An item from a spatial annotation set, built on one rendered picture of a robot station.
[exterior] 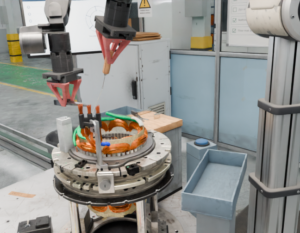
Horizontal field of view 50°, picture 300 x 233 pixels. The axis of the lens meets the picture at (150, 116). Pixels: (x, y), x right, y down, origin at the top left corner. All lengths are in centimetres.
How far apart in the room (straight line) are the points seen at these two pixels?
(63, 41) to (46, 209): 63
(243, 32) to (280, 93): 213
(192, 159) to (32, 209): 61
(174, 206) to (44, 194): 51
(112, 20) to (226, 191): 48
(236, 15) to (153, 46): 82
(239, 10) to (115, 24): 238
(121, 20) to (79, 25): 115
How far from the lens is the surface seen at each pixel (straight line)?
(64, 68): 91
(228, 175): 87
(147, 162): 78
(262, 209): 109
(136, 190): 80
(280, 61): 94
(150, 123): 114
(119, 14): 75
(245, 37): 305
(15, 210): 130
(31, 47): 91
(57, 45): 90
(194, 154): 103
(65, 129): 85
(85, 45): 189
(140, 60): 310
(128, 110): 137
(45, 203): 129
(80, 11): 191
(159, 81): 333
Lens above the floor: 143
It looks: 17 degrees down
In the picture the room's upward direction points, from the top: 2 degrees counter-clockwise
